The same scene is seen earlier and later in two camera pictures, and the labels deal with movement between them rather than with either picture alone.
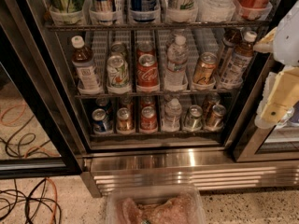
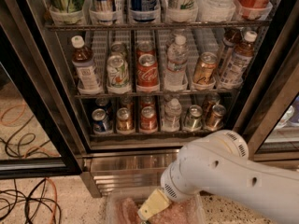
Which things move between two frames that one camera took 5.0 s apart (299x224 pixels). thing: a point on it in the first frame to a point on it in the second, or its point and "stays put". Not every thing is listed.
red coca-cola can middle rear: (146, 48) stays put
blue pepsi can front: (99, 116) stays put
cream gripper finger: (280, 93) to (156, 203)
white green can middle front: (117, 73) stays put
